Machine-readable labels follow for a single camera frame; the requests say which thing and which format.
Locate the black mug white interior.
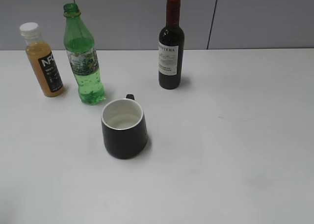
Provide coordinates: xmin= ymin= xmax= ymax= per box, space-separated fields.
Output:
xmin=101 ymin=94 xmax=149 ymax=159

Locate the green sprite bottle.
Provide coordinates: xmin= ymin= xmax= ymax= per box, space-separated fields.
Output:
xmin=63 ymin=3 xmax=105 ymax=105

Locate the dark red wine bottle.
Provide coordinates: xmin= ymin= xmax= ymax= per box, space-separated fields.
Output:
xmin=158 ymin=0 xmax=184 ymax=90

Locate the orange juice bottle white cap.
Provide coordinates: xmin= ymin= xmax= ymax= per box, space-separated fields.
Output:
xmin=20 ymin=22 xmax=64 ymax=98

